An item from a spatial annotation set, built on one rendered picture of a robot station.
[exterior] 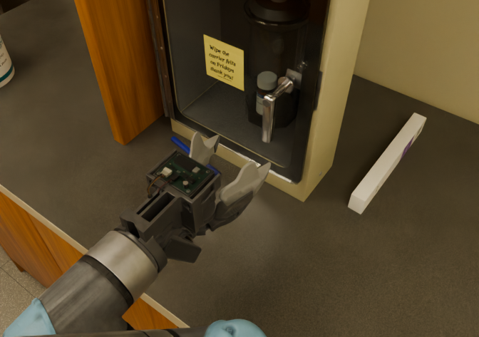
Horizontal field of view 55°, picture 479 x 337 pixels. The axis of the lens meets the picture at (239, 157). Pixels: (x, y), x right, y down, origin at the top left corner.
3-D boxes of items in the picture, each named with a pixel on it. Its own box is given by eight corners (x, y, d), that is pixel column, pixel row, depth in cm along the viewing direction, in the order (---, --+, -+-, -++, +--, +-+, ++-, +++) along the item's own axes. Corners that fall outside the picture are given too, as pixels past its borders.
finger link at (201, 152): (219, 112, 63) (197, 161, 57) (220, 142, 67) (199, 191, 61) (197, 108, 63) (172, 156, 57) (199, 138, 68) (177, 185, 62)
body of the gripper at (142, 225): (226, 171, 54) (155, 244, 47) (227, 214, 60) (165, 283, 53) (176, 143, 57) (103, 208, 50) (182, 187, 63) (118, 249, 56)
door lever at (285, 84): (289, 127, 72) (275, 120, 73) (295, 80, 65) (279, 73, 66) (270, 147, 69) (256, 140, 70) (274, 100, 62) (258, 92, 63)
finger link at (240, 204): (259, 199, 59) (199, 231, 55) (259, 206, 60) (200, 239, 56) (239, 175, 61) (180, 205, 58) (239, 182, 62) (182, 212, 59)
